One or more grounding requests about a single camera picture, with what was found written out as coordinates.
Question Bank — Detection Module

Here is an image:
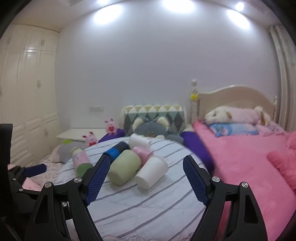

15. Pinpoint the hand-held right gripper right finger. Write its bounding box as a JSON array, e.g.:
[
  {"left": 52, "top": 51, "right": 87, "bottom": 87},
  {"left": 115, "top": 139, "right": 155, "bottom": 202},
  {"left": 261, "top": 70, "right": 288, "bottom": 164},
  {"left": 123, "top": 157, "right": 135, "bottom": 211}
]
[{"left": 183, "top": 155, "right": 266, "bottom": 241}]

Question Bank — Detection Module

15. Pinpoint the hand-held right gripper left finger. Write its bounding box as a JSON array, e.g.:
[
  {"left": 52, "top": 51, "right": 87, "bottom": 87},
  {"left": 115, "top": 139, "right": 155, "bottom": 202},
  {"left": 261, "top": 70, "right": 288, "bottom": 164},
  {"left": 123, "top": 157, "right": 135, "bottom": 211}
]
[{"left": 24, "top": 153, "right": 111, "bottom": 241}]

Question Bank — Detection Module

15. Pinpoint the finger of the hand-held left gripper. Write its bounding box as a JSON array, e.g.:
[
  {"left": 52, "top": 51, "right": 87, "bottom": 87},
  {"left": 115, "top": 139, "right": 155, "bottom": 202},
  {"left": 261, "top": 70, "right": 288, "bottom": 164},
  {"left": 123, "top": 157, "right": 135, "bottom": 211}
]
[
  {"left": 8, "top": 163, "right": 47, "bottom": 186},
  {"left": 14, "top": 185, "right": 43, "bottom": 204}
]

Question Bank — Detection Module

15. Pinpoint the large white paper cup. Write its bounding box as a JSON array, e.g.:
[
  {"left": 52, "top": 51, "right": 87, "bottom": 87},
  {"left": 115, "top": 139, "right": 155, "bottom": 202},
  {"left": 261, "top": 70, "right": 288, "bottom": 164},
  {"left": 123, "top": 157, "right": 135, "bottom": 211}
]
[{"left": 135, "top": 156, "right": 169, "bottom": 190}]

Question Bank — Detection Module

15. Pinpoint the pale green cup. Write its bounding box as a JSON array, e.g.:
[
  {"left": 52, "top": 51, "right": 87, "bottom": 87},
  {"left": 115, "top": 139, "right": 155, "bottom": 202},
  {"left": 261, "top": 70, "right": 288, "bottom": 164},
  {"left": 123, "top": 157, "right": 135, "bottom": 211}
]
[{"left": 109, "top": 149, "right": 141, "bottom": 186}]

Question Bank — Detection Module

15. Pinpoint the black and blue cup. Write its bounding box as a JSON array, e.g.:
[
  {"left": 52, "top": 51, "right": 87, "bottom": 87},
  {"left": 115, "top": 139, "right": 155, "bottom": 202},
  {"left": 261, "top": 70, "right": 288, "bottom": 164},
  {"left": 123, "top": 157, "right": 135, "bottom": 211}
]
[{"left": 103, "top": 142, "right": 130, "bottom": 164}]

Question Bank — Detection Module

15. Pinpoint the pink cup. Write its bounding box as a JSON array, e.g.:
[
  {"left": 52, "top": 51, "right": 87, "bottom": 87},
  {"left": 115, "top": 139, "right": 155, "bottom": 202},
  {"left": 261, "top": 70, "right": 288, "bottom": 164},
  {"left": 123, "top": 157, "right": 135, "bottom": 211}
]
[{"left": 132, "top": 146, "right": 153, "bottom": 165}]

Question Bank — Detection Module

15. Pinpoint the small white paper cup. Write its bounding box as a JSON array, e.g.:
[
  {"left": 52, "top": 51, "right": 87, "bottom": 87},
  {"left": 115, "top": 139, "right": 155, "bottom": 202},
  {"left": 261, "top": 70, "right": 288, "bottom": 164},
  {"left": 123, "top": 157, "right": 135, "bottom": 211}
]
[{"left": 128, "top": 133, "right": 152, "bottom": 149}]

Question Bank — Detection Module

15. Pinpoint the pink bottle with green cap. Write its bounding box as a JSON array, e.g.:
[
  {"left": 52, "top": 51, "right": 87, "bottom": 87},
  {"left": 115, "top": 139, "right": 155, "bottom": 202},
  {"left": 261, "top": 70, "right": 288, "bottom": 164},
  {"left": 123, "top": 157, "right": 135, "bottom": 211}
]
[{"left": 70, "top": 147, "right": 94, "bottom": 178}]

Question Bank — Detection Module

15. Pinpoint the purple blanket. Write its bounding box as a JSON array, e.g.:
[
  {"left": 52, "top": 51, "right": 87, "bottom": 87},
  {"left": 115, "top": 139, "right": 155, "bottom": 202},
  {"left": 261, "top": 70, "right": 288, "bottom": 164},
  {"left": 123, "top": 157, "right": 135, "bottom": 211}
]
[{"left": 181, "top": 131, "right": 214, "bottom": 172}]

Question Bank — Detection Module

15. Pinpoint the grey round cushion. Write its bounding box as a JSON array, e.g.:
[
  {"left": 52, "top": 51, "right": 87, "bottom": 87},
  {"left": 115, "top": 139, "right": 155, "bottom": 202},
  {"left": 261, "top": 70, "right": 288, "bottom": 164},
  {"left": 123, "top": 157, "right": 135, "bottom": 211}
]
[{"left": 57, "top": 141, "right": 85, "bottom": 164}]

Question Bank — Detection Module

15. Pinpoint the small pink plush toy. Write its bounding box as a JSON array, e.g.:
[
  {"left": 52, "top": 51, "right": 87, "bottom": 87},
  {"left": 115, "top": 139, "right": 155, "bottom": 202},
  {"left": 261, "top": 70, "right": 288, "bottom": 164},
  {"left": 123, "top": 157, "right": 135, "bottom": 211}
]
[{"left": 82, "top": 132, "right": 98, "bottom": 147}]

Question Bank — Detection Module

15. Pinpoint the purple cushion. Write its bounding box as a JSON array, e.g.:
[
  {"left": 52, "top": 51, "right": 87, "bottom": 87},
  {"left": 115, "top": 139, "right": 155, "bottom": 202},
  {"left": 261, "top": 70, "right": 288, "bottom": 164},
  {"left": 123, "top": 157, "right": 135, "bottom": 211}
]
[{"left": 98, "top": 128, "right": 125, "bottom": 143}]

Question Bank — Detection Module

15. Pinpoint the pink fleece blanket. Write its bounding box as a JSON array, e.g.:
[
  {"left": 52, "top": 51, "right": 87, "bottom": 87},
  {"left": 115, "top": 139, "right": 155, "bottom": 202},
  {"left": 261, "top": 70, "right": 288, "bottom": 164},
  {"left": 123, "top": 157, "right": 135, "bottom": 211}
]
[{"left": 193, "top": 120, "right": 296, "bottom": 241}]

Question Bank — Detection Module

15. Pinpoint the white nightstand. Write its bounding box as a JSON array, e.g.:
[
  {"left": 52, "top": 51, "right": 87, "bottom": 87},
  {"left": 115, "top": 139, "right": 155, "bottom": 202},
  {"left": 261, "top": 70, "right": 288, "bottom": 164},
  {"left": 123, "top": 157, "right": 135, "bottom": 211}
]
[{"left": 56, "top": 128, "right": 109, "bottom": 142}]

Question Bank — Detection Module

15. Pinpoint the pink plush with red heart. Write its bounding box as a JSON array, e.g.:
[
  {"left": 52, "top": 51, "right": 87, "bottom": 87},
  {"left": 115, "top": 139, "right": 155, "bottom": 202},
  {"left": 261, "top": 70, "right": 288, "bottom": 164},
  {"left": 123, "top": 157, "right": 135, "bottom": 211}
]
[{"left": 104, "top": 118, "right": 117, "bottom": 135}]

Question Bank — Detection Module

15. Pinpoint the cream wardrobe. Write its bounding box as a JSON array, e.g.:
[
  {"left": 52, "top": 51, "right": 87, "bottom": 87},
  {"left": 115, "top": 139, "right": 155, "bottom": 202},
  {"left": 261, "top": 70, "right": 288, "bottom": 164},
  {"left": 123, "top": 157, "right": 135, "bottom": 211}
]
[{"left": 0, "top": 23, "right": 59, "bottom": 167}]

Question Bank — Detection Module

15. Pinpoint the blue printed pillow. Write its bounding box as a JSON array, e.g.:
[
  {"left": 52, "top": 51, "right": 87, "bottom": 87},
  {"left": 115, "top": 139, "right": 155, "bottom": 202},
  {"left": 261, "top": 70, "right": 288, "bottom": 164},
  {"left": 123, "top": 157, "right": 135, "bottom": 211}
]
[{"left": 209, "top": 122, "right": 259, "bottom": 137}]

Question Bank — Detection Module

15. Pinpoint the grey cat plush toy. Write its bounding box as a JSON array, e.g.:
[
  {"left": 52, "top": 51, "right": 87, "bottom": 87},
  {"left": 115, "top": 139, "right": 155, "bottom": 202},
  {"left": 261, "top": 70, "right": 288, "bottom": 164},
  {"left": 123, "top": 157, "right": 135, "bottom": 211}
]
[{"left": 132, "top": 116, "right": 184, "bottom": 143}]

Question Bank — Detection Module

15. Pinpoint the white and pink lamb plush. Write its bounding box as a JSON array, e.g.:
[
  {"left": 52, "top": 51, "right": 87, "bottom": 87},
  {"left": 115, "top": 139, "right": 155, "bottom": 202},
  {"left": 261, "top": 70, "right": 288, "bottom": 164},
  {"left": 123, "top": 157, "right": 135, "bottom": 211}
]
[{"left": 205, "top": 105, "right": 271, "bottom": 127}]

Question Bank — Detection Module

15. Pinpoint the triangle patterned cushion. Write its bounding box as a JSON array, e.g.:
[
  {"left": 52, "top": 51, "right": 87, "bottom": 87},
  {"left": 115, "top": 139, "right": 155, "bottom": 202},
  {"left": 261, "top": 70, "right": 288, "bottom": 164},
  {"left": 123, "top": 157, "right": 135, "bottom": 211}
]
[{"left": 122, "top": 105, "right": 187, "bottom": 137}]

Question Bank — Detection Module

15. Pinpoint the pink fluffy cushion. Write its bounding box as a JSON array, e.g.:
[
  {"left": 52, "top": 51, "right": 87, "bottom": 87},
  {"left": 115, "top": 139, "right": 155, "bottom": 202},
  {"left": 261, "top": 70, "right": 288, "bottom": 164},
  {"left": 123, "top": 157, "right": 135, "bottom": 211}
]
[{"left": 266, "top": 132, "right": 296, "bottom": 188}]

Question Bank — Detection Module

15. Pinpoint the cream wooden headboard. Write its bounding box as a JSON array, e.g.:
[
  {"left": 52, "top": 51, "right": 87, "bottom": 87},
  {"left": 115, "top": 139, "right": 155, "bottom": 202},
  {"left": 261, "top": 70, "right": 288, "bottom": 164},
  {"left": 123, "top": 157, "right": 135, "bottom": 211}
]
[{"left": 191, "top": 79, "right": 279, "bottom": 126}]

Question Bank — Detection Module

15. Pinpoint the pink printed pillow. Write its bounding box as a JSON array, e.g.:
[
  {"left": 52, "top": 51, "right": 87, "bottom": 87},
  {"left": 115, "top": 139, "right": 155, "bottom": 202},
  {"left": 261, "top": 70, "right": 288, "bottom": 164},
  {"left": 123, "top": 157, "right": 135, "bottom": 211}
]
[{"left": 256, "top": 120, "right": 288, "bottom": 135}]

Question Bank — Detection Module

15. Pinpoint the white curtain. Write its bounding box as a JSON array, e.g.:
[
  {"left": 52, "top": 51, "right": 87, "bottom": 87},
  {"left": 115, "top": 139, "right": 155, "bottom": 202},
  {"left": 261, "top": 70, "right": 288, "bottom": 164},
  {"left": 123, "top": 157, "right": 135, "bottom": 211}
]
[{"left": 268, "top": 24, "right": 296, "bottom": 133}]

